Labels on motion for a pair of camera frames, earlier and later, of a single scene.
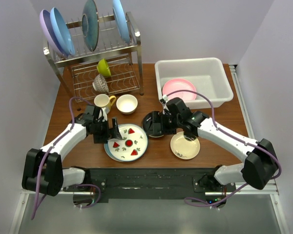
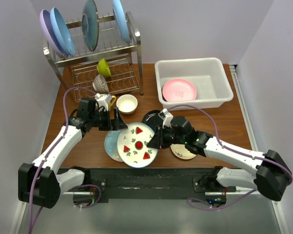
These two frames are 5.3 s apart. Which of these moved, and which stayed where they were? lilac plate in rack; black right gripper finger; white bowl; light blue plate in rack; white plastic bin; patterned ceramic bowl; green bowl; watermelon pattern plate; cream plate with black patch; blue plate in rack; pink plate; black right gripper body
Moved: black right gripper finger; watermelon pattern plate; black right gripper body
Stayed: cream plate with black patch; light blue plate in rack; patterned ceramic bowl; blue plate in rack; white bowl; white plastic bin; green bowl; pink plate; lilac plate in rack
